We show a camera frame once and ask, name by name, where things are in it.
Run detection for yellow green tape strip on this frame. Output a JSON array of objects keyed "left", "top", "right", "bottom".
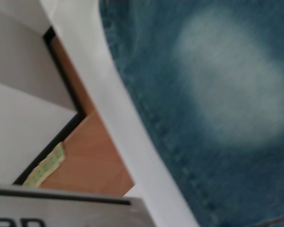
[{"left": 22, "top": 141, "right": 66, "bottom": 187}]

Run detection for black skirting strip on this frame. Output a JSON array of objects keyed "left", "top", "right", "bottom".
[{"left": 13, "top": 26, "right": 87, "bottom": 185}]

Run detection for blue denim shorts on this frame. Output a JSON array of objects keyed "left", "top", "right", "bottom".
[{"left": 98, "top": 0, "right": 284, "bottom": 227}]

